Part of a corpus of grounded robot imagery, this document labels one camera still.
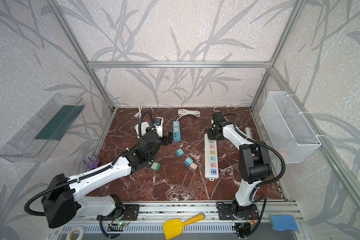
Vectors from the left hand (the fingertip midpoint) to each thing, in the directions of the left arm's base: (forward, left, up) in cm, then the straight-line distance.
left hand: (167, 122), depth 77 cm
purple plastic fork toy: (-12, +47, -28) cm, 56 cm away
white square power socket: (+17, +22, -26) cm, 38 cm away
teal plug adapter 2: (-11, -11, -24) cm, 29 cm away
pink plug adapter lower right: (-13, -14, -25) cm, 32 cm away
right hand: (+7, -27, -18) cm, 33 cm away
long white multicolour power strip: (-9, -25, -24) cm, 36 cm away
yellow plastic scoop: (-43, -4, -24) cm, 50 cm away
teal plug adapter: (-5, -5, -25) cm, 26 cm away
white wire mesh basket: (-12, -54, +10) cm, 56 cm away
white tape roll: (-44, +39, -25) cm, 64 cm away
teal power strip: (+14, -2, -28) cm, 32 cm away
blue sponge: (-41, -56, -22) cm, 73 cm away
